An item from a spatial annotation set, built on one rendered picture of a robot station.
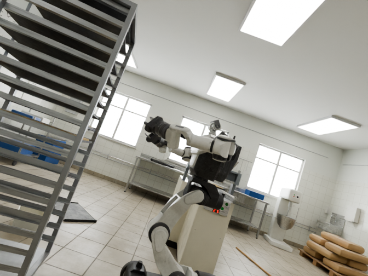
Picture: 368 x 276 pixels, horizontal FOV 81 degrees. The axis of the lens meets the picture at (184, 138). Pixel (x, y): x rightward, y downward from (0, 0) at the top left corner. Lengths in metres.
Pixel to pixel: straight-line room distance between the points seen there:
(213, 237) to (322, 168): 5.43
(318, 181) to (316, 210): 0.80
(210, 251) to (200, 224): 0.27
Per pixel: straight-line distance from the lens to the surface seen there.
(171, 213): 1.55
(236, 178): 3.03
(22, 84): 1.46
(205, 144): 1.08
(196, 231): 2.30
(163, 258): 1.63
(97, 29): 1.48
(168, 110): 6.14
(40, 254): 1.90
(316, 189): 7.25
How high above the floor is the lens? 1.02
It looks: 7 degrees up
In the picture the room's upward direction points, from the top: 20 degrees clockwise
